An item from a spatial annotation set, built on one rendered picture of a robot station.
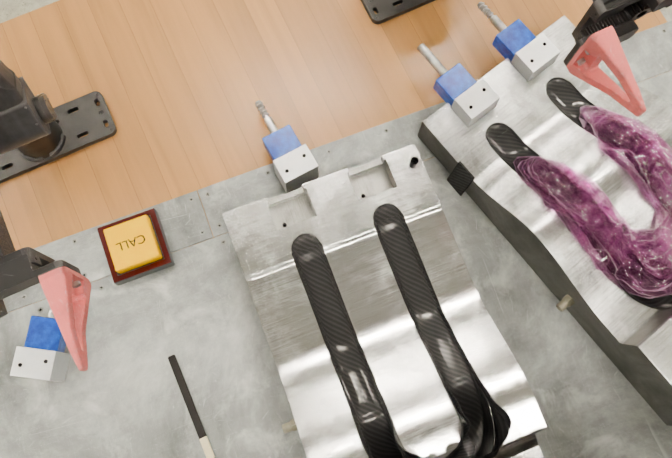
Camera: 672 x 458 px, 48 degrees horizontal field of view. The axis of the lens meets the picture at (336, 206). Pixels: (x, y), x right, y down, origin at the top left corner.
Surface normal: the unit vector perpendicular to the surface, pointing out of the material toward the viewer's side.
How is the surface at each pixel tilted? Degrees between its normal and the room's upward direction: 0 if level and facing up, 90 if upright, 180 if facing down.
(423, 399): 23
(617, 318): 0
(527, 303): 0
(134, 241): 0
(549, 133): 17
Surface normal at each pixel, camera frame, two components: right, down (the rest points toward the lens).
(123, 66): 0.01, -0.25
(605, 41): 0.17, 0.09
